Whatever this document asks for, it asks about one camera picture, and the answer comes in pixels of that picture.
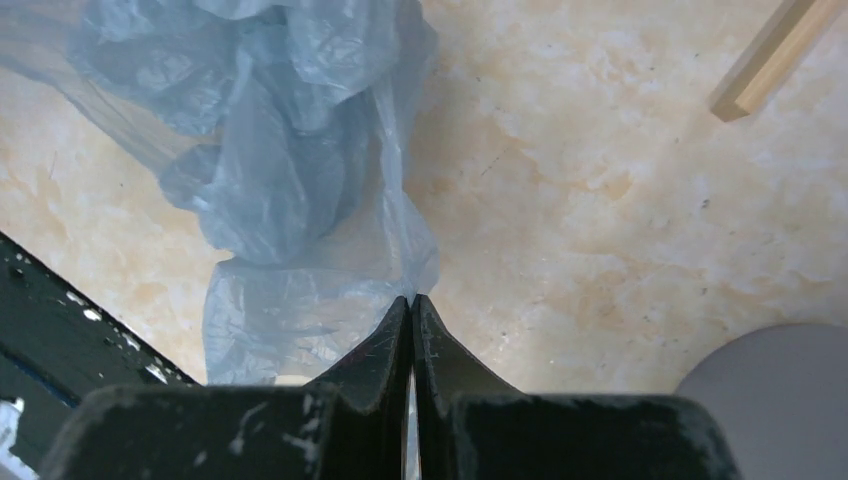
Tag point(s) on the wooden clothes rack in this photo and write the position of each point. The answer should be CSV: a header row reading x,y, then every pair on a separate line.
x,y
771,57

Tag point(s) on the grey plastic trash bin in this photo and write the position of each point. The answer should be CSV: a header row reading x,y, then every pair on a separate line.
x,y
780,396

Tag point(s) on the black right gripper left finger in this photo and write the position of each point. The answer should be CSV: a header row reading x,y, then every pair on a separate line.
x,y
350,422

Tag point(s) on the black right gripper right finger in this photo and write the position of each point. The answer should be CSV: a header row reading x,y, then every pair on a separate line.
x,y
472,424

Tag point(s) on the light blue trash bag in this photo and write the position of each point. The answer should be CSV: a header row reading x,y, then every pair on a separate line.
x,y
284,127

